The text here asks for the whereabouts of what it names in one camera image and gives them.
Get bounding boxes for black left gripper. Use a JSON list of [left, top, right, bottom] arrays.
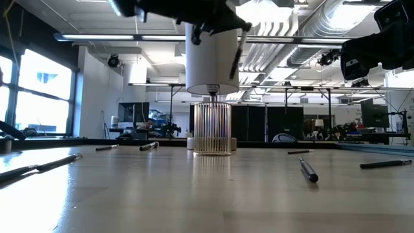
[[138, 0, 252, 36]]

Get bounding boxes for black monitor on arm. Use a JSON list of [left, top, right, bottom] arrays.
[[360, 102, 390, 129]]

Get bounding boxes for white cylindrical table lamp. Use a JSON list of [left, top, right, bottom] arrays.
[[185, 22, 240, 151]]

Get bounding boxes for black ceiling track spotlight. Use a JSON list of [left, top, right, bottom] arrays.
[[318, 48, 345, 67]]

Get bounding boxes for long ceiling light strip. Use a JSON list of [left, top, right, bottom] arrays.
[[239, 36, 350, 45], [54, 32, 187, 42]]

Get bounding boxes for blue board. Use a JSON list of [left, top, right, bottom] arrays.
[[336, 142, 414, 157]]

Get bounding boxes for black partition panels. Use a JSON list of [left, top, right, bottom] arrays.
[[231, 105, 305, 142]]

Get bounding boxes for white and blue rugby ball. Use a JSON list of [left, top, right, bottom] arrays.
[[272, 133, 298, 143]]

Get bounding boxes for black computer monitor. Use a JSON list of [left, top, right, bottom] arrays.
[[117, 102, 150, 123]]

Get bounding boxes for thick dark grey pen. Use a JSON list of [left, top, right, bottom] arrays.
[[298, 157, 319, 183]]

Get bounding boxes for large window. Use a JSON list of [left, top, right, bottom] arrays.
[[0, 48, 77, 137]]

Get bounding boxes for black curved bar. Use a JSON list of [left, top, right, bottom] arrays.
[[0, 120, 27, 140]]

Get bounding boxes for silver ventilation duct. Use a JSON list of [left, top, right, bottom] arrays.
[[287, 0, 382, 67]]

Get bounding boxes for gold wire pen holder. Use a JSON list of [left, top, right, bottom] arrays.
[[193, 102, 232, 156]]

